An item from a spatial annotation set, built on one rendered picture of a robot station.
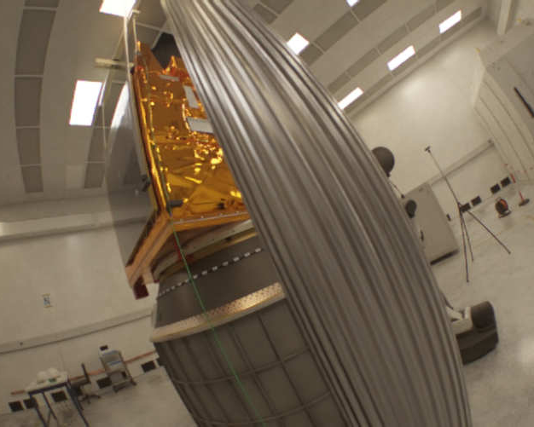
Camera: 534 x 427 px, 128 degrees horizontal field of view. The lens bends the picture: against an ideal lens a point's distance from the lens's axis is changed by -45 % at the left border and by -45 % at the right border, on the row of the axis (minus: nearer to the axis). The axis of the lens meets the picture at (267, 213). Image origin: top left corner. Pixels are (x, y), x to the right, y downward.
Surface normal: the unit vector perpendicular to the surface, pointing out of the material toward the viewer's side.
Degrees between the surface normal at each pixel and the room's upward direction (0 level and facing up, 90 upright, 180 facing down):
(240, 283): 62
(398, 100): 90
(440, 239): 90
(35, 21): 180
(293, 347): 90
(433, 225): 90
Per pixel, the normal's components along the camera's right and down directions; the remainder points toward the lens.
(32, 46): 0.41, 0.88
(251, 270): -0.07, -0.69
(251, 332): 0.01, -0.27
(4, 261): 0.64, -0.47
